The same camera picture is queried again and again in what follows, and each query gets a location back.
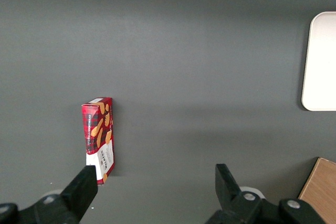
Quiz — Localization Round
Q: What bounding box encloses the wooden drawer cabinet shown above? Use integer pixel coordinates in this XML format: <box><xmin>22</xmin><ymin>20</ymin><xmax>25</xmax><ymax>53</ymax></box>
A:
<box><xmin>298</xmin><ymin>157</ymin><xmax>336</xmax><ymax>224</ymax></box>

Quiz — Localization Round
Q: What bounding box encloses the beige rectangular tray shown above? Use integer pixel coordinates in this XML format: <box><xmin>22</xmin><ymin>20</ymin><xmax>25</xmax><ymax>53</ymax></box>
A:
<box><xmin>301</xmin><ymin>11</ymin><xmax>336</xmax><ymax>111</ymax></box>

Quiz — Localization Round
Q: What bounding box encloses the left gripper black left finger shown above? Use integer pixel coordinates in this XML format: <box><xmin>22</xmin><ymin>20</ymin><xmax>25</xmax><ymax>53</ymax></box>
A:
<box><xmin>0</xmin><ymin>165</ymin><xmax>99</xmax><ymax>224</ymax></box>

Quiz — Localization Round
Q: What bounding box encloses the red tartan shortbread box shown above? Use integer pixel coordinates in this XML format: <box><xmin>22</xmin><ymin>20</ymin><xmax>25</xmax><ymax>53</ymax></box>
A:
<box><xmin>81</xmin><ymin>97</ymin><xmax>116</xmax><ymax>186</ymax></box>

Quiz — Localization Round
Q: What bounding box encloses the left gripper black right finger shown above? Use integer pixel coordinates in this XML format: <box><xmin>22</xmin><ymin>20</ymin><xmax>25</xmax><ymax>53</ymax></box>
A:
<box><xmin>204</xmin><ymin>163</ymin><xmax>327</xmax><ymax>224</ymax></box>

